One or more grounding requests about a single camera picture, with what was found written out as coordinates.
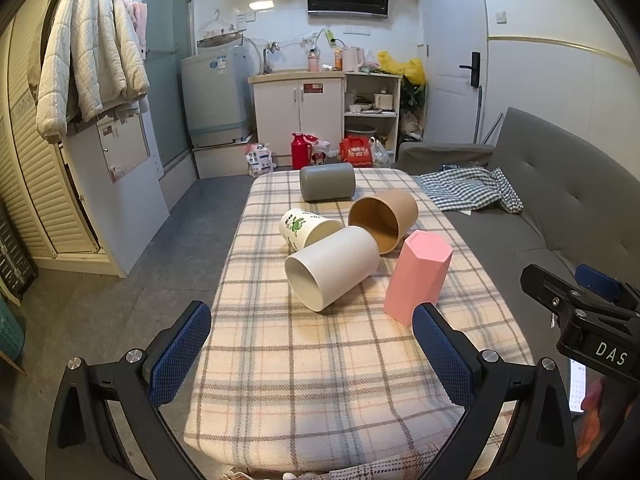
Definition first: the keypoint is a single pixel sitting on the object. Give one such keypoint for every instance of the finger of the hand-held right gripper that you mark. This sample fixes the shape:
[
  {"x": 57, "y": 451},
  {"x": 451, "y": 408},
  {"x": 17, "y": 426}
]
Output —
[
  {"x": 545, "y": 287},
  {"x": 597, "y": 280}
]

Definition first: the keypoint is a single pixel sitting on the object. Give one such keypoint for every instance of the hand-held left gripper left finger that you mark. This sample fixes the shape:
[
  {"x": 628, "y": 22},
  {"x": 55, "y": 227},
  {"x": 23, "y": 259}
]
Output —
[{"x": 180, "y": 350}]

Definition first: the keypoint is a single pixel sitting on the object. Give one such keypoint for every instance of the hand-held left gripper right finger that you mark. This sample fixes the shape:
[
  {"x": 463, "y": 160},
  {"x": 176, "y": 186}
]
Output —
[{"x": 440, "y": 350}]

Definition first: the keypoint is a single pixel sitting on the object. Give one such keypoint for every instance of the plain white cup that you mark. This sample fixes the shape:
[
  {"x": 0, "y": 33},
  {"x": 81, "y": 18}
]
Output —
[{"x": 345, "y": 260}]

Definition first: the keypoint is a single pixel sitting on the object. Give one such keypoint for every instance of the pink hexagonal cup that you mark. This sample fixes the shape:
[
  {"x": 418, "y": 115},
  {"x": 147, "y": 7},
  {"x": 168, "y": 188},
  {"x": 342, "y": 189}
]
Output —
[{"x": 415, "y": 275}]

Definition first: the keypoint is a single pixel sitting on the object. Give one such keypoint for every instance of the brown paper cup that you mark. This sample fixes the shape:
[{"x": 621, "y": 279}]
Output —
[{"x": 395, "y": 210}]

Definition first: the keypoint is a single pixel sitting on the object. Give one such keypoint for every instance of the white cup with green print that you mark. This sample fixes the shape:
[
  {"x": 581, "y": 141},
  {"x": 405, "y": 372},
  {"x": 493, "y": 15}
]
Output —
[{"x": 300, "y": 227}]

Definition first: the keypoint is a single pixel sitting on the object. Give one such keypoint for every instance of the grey cup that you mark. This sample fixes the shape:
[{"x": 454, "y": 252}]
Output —
[{"x": 327, "y": 182}]

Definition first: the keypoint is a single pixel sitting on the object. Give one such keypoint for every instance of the person's right hand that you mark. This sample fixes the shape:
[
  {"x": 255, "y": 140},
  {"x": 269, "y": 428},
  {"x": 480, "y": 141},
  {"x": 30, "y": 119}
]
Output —
[{"x": 595, "y": 410}]

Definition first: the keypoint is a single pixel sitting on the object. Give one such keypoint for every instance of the grey sofa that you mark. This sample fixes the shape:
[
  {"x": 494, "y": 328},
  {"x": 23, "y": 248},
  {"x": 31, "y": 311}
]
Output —
[{"x": 550, "y": 185}]

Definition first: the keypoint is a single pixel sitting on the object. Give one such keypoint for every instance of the plaid blanket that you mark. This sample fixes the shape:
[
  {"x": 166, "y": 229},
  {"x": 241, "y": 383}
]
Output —
[{"x": 300, "y": 370}]

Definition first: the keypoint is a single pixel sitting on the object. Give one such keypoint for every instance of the green checked cloth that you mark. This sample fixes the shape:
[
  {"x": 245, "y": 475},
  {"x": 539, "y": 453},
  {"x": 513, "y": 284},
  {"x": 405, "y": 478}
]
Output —
[{"x": 460, "y": 185}]

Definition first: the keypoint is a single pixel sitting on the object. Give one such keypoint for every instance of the white leaning board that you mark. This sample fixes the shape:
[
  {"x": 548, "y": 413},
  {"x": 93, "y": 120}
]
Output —
[{"x": 130, "y": 200}]

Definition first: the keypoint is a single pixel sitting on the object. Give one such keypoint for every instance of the teal basket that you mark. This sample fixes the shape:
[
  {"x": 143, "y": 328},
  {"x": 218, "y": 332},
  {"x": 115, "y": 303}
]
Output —
[{"x": 10, "y": 330}]

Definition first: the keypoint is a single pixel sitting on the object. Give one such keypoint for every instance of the black crate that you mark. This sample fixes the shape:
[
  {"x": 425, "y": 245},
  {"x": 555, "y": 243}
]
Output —
[{"x": 15, "y": 260}]

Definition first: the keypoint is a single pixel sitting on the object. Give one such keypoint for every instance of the clear plastic bag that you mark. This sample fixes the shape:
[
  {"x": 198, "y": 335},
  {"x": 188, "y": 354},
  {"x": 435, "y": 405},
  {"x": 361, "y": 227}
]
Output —
[{"x": 381, "y": 155}]

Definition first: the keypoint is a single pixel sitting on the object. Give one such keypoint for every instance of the white tissue package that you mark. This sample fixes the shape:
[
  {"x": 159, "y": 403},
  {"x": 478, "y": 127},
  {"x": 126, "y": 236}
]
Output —
[{"x": 259, "y": 159}]

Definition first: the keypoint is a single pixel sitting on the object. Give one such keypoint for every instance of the red shopping bag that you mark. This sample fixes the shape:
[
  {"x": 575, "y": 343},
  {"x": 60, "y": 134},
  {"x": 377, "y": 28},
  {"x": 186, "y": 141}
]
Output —
[{"x": 356, "y": 152}]

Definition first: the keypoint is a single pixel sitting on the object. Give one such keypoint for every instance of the louvered wardrobe doors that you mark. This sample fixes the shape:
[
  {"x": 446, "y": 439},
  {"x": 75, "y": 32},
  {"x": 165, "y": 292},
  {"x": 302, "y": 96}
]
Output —
[{"x": 30, "y": 185}]

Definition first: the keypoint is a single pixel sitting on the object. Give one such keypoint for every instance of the red cartoon print bag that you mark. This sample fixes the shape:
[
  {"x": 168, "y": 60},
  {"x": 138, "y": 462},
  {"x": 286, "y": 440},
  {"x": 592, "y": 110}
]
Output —
[{"x": 320, "y": 154}]

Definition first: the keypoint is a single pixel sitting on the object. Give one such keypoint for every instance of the red thermos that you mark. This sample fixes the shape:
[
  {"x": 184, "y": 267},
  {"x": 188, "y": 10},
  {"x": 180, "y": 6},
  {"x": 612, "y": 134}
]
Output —
[{"x": 301, "y": 152}]

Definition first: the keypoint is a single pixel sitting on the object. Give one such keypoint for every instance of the green plant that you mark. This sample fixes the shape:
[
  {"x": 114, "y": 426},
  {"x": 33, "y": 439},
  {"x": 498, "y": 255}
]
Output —
[{"x": 412, "y": 95}]

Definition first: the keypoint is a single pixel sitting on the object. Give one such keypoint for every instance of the white open shelf unit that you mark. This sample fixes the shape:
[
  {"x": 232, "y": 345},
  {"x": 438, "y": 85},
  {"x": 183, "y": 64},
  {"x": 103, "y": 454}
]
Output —
[{"x": 397, "y": 105}]

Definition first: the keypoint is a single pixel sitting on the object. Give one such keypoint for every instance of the washing machine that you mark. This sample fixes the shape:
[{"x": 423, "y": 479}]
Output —
[{"x": 215, "y": 95}]

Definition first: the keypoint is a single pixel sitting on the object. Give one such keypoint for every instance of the yellow plastic bag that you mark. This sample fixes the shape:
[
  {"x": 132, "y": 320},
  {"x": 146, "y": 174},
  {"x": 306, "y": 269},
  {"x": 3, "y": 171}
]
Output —
[{"x": 407, "y": 67}]

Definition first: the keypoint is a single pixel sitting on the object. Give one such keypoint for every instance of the white sink cabinet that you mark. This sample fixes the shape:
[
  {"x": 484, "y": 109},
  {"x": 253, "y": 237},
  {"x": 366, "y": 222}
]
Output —
[{"x": 280, "y": 110}]

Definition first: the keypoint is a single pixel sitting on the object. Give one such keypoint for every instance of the white door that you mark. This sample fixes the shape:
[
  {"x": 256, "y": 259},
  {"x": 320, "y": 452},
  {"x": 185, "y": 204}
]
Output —
[{"x": 450, "y": 25}]

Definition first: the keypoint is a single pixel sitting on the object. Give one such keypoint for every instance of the white electric kettle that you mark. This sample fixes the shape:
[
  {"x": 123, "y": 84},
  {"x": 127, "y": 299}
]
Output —
[{"x": 351, "y": 59}]

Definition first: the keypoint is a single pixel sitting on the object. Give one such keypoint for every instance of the white puffer jacket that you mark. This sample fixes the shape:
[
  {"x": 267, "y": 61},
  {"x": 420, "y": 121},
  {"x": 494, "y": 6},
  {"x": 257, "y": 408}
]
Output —
[{"x": 90, "y": 60}]

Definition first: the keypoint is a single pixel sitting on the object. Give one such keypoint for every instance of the metal faucet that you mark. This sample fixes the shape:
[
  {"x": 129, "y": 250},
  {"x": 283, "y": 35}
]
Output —
[{"x": 267, "y": 57}]

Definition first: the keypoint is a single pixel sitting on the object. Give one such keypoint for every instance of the orange bottle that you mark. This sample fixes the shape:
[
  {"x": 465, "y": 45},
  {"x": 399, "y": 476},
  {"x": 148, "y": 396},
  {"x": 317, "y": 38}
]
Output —
[{"x": 338, "y": 60}]

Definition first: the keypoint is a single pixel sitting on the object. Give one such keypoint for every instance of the pink bottle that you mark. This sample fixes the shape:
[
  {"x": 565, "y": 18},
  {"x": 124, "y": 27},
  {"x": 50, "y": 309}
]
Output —
[{"x": 313, "y": 62}]

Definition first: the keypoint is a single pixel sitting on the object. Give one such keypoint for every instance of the glass sliding door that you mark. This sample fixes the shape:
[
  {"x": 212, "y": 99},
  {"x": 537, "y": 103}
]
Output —
[{"x": 167, "y": 35}]

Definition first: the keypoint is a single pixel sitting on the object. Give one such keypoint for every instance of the clothes hanger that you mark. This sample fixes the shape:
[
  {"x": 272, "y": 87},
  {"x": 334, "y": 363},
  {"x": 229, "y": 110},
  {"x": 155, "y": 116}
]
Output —
[{"x": 216, "y": 24}]

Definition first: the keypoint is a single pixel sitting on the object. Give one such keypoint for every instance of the pink hanging cloth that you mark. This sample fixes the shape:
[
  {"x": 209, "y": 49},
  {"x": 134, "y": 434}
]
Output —
[{"x": 137, "y": 22}]

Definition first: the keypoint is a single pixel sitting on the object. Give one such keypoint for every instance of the white light switch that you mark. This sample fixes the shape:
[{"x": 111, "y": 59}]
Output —
[{"x": 500, "y": 17}]

